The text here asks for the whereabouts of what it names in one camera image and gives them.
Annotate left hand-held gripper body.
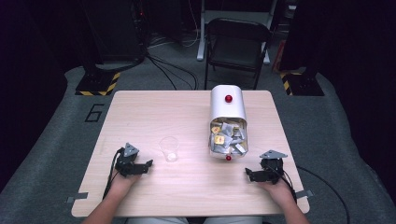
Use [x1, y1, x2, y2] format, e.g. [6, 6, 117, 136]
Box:
[114, 142, 140, 178]

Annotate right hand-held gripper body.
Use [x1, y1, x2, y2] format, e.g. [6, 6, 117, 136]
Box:
[259, 149, 289, 186]

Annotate person's left hand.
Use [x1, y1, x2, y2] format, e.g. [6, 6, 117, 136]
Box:
[108, 172, 142, 196]

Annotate person's right hand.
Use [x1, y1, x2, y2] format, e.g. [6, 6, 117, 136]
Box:
[258, 176, 296, 208]

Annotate clear plastic cup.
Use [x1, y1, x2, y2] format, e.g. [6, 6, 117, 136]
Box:
[158, 135, 180, 163]

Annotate grey tape strip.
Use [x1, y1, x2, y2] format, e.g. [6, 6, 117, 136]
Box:
[295, 189, 314, 200]
[65, 191, 90, 204]

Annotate pile of silver tea packets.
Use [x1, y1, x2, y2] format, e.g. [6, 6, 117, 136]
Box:
[210, 119, 248, 156]

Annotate white container with red knobs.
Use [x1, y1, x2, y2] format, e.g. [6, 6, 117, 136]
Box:
[207, 84, 249, 161]

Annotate black stand base striped edge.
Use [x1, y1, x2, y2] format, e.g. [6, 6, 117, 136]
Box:
[74, 70, 121, 97]
[278, 71, 325, 97]

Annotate black folding chair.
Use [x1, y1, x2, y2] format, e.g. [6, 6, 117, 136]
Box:
[204, 17, 274, 91]

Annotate black equipment cabinet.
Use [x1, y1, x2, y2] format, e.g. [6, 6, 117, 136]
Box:
[79, 0, 148, 64]

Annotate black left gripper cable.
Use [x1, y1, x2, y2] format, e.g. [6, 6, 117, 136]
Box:
[102, 147, 125, 200]

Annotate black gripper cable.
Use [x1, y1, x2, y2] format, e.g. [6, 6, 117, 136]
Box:
[102, 147, 125, 200]
[281, 165, 351, 224]

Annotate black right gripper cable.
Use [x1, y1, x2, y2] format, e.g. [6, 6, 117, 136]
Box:
[281, 165, 351, 224]

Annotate black floor cables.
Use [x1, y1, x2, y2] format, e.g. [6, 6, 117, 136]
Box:
[145, 31, 201, 91]

